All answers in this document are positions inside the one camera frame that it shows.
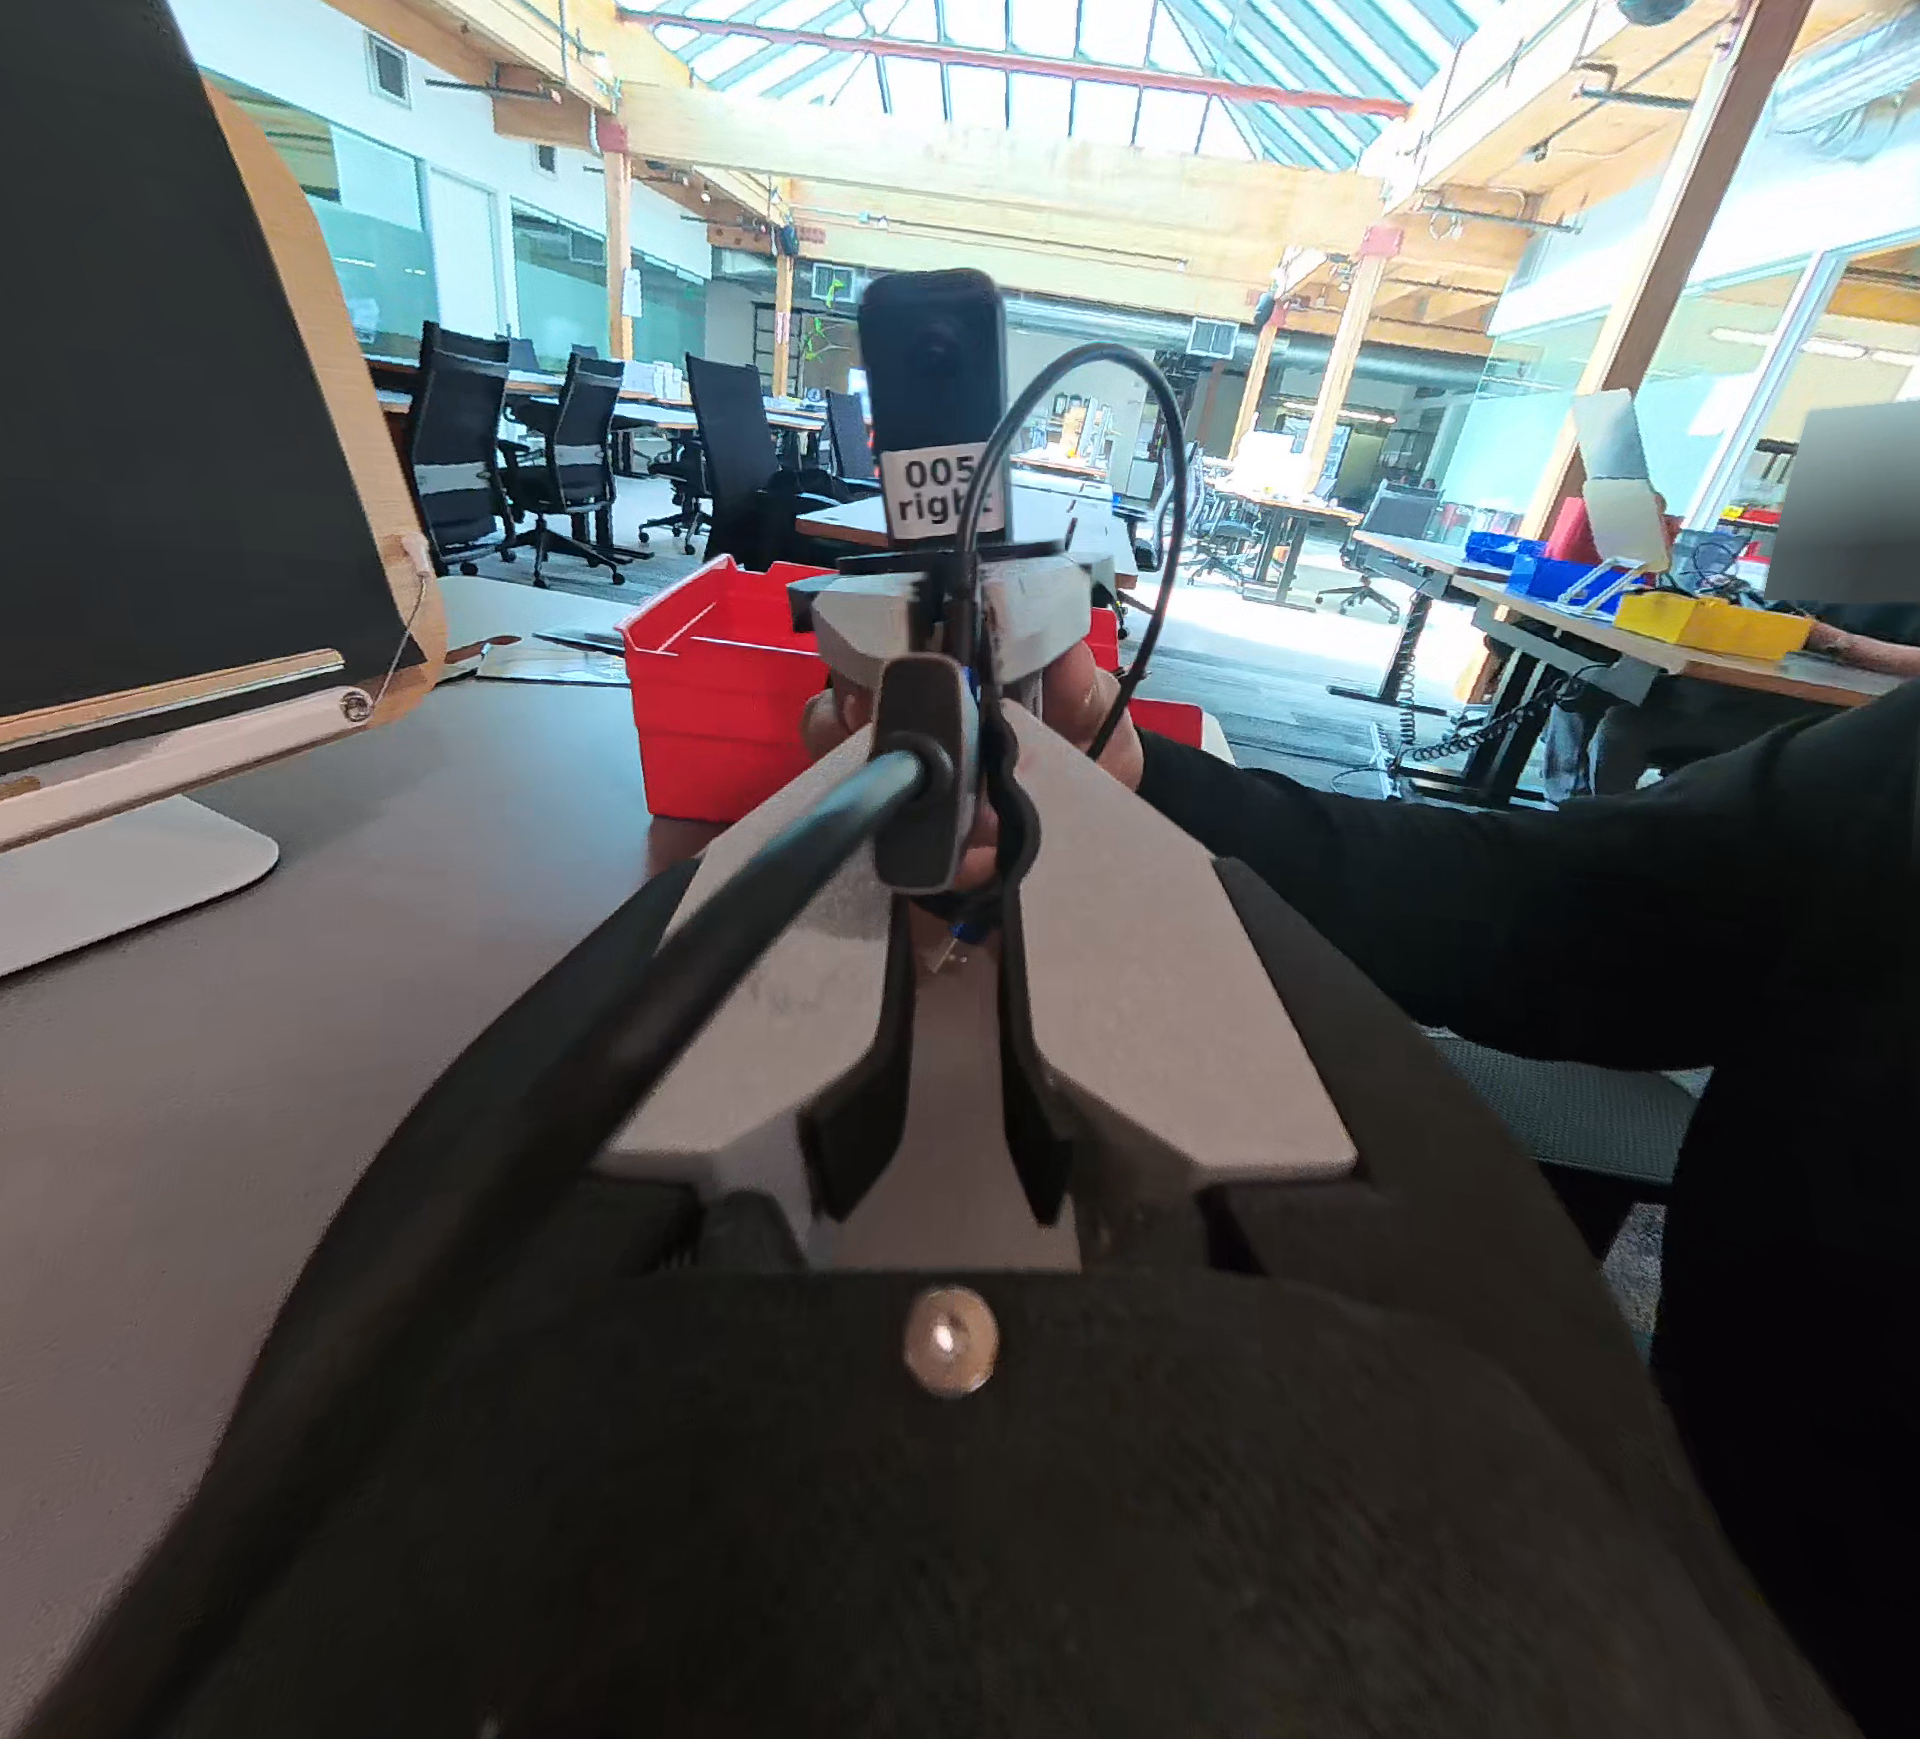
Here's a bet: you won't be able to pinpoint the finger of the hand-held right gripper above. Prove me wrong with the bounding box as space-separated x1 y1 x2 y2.
983 559 1099 698
817 571 950 722

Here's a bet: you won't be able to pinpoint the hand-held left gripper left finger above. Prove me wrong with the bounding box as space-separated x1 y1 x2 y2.
594 720 917 1223

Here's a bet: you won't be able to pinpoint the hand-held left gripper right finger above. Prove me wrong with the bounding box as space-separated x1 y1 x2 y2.
989 705 1358 1223

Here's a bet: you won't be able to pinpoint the black usb-c cable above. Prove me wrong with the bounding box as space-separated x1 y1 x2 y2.
956 345 1196 769

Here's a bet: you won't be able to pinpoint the red plastic bin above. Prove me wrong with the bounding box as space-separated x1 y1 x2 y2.
621 559 1208 830

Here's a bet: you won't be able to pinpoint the thick black cable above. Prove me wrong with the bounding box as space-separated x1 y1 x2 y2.
15 744 937 1739

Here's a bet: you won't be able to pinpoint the person's right forearm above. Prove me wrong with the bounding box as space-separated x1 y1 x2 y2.
1133 689 1920 1082

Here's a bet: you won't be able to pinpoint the person's right hand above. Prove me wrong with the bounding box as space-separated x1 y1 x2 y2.
806 634 1148 896

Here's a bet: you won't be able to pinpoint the black office chair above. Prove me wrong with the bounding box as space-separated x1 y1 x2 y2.
678 357 800 571
511 351 636 585
406 325 516 577
1410 1035 1712 1260

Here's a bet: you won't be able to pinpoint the blue storage bins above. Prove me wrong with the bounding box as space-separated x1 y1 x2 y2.
1461 529 1637 615

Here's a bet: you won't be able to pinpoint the small yellow bin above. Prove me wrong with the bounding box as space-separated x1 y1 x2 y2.
1615 586 1817 663

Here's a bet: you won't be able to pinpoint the black monitor screen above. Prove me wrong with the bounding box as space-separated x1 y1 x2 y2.
0 0 406 722

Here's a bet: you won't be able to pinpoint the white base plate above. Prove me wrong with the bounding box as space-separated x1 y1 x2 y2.
0 796 280 982

